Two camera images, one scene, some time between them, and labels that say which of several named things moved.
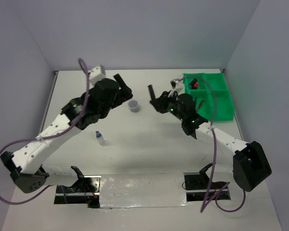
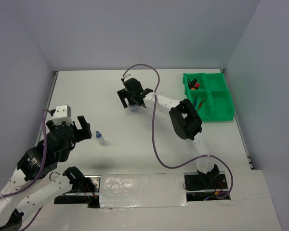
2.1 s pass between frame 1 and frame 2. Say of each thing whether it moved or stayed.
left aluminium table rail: stayed
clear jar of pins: stayed
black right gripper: moved
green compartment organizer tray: stayed
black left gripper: moved
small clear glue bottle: stayed
